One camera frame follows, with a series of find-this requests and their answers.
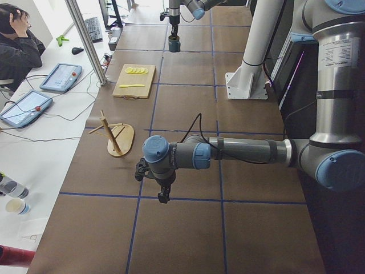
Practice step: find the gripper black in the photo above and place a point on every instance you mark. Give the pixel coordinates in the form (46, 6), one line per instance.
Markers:
(164, 183)
(173, 20)

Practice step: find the dark teal cup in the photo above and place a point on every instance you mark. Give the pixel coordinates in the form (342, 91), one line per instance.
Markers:
(174, 45)

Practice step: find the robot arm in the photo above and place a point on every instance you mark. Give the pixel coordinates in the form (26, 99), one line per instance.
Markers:
(331, 154)
(196, 8)

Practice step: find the wooden cup rack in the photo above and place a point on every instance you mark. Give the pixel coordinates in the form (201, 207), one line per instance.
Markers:
(120, 136)

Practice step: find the paper cup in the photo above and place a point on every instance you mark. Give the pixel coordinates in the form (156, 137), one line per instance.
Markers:
(17, 206)

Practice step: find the black power box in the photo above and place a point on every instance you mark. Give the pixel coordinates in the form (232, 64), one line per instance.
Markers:
(114, 36)

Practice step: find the wooden cutting board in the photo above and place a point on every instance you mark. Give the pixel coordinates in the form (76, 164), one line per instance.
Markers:
(134, 92)

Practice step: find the yellow plastic knife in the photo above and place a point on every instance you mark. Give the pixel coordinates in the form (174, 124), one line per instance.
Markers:
(131, 85)

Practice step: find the black keyboard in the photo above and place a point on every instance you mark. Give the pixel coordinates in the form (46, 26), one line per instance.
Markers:
(94, 29)

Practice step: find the black computer mouse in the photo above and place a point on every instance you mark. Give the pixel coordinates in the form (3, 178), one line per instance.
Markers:
(76, 50)

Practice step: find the green tool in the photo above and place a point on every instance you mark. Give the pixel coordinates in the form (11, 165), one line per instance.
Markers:
(60, 39)

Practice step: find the teach pendant near person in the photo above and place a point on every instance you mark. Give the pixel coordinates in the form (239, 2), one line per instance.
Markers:
(62, 77)

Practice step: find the seated person black jacket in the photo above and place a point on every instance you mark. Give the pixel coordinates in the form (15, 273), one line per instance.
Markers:
(21, 50)

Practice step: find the plastic water bottle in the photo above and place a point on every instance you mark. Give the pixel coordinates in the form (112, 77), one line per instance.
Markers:
(12, 188)

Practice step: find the red object table edge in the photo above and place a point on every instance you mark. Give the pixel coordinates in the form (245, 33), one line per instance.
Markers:
(16, 257)

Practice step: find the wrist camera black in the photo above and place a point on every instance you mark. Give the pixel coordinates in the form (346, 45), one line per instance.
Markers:
(143, 170)
(163, 15)

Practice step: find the aluminium frame post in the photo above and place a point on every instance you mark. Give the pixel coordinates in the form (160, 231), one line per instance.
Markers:
(86, 40)

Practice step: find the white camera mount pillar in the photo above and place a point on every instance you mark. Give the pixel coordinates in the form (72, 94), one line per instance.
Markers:
(248, 81)

